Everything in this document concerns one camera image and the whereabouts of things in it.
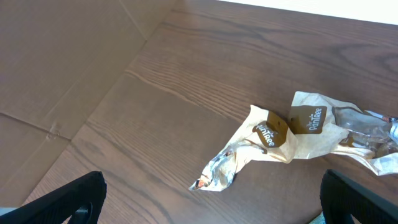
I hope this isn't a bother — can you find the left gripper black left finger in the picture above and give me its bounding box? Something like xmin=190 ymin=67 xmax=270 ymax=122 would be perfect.
xmin=1 ymin=171 xmax=107 ymax=224

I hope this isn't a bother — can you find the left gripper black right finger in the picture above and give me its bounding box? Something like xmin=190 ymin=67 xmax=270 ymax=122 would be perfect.
xmin=320 ymin=169 xmax=397 ymax=224

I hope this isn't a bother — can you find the teal wet wipe packet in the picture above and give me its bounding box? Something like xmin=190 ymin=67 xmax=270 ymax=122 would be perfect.
xmin=308 ymin=212 xmax=326 ymax=224

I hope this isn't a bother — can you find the kraft paper snack bag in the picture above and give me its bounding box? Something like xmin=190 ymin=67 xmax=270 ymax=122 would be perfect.
xmin=189 ymin=91 xmax=397 ymax=192

